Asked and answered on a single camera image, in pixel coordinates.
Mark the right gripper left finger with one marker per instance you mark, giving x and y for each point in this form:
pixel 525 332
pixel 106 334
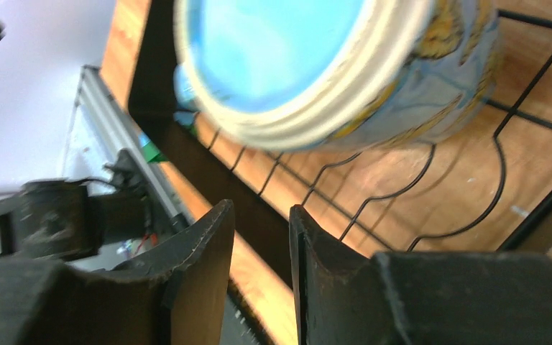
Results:
pixel 172 294

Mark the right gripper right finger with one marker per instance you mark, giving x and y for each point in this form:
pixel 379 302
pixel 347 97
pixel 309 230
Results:
pixel 343 297

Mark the blue butterfly mug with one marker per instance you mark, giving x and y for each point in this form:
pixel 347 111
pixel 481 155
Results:
pixel 336 75

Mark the blue green striped sponge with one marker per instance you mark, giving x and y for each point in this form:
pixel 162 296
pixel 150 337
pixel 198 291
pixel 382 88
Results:
pixel 150 151

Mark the black wire dish rack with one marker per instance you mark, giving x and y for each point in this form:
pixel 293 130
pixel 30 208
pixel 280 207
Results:
pixel 488 186

